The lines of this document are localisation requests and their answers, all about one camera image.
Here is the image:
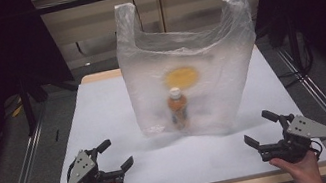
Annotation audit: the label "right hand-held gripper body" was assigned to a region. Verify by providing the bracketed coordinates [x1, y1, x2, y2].
[251, 105, 326, 171]

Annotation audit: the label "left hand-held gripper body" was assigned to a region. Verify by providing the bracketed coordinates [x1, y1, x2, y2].
[60, 142, 126, 183]

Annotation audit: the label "translucent white plastic bag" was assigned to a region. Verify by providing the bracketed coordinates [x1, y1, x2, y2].
[107, 0, 274, 152]

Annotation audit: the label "orange drink bottle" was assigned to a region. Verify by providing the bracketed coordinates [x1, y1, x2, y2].
[164, 85, 193, 132]

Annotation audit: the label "person's right hand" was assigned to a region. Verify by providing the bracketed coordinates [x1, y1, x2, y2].
[267, 148, 325, 183]

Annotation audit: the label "wooden table with white top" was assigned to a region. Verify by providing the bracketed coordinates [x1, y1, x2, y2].
[34, 34, 326, 183]

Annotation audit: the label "black stand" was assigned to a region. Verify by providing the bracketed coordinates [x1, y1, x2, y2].
[14, 65, 87, 139]

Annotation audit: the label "black floor cables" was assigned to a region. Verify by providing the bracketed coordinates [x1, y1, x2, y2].
[270, 21, 320, 90]

